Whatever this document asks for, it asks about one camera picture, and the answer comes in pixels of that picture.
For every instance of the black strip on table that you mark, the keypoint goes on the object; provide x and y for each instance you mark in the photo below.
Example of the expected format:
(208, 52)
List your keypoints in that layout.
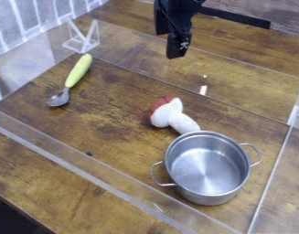
(247, 20)

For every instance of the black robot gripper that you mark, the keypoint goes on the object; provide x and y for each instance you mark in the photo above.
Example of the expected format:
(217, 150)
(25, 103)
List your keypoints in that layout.
(172, 18)

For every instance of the yellow handled metal spoon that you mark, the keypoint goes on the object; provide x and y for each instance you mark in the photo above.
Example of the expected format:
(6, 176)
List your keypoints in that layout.
(77, 71)

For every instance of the silver metal pot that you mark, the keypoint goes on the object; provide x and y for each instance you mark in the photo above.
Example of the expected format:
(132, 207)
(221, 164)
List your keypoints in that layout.
(207, 166)

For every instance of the white plush mushroom red cap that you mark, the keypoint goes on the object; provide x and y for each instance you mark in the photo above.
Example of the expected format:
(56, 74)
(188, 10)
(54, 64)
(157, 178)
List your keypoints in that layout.
(165, 113)

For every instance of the clear acrylic triangle stand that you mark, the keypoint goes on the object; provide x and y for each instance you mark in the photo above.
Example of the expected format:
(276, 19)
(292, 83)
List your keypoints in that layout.
(81, 43)

